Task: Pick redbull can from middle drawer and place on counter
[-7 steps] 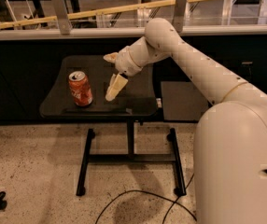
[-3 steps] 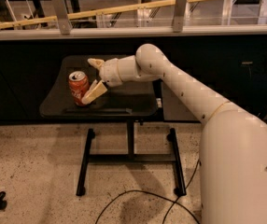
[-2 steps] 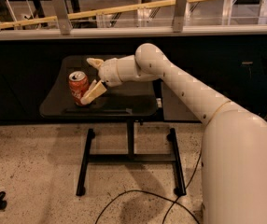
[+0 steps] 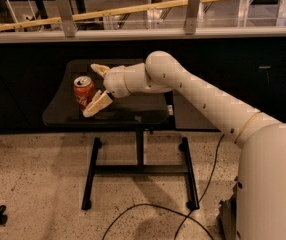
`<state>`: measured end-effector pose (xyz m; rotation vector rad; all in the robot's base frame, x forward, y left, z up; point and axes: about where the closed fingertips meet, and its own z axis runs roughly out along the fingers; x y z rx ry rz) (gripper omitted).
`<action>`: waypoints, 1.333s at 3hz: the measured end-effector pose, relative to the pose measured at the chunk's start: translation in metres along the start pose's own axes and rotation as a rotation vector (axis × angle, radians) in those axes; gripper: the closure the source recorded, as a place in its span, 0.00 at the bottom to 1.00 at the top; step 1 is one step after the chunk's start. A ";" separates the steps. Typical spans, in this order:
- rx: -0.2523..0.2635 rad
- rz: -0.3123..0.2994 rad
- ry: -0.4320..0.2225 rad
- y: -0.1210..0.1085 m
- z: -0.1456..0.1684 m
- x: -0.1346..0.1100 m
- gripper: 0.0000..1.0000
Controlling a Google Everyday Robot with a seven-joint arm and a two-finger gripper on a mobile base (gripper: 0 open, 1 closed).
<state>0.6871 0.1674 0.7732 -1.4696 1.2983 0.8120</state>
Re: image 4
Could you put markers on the black adjustable laptop table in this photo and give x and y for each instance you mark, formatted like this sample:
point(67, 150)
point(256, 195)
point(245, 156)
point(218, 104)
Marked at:
point(137, 113)

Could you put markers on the wooden handrail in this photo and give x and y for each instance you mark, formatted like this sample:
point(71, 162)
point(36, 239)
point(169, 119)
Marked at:
point(102, 13)

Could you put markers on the red soda can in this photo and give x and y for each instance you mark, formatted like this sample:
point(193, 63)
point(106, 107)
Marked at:
point(84, 90)

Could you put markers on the grey metal railing post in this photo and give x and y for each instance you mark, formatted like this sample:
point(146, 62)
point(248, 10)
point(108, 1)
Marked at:
point(67, 21)
point(191, 16)

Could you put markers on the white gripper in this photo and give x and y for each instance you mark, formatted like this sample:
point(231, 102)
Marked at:
point(115, 81)

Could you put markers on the black side table panel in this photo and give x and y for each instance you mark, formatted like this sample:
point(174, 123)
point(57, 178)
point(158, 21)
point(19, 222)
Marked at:
point(187, 117)

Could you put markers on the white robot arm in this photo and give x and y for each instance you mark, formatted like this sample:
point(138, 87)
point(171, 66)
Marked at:
point(261, 189)

